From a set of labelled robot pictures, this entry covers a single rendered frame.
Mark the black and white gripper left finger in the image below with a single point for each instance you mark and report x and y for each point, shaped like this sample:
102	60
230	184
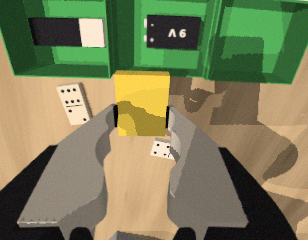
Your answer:
64	187

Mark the white domino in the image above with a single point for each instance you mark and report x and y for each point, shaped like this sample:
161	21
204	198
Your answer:
74	103
160	148

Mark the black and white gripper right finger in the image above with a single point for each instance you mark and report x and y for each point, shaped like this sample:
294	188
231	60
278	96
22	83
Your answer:
211	192

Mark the green rack of labelled bins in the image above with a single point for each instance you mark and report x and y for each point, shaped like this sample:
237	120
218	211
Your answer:
257	41

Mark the black 9v battery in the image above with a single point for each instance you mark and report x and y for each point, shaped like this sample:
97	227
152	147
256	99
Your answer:
172	32

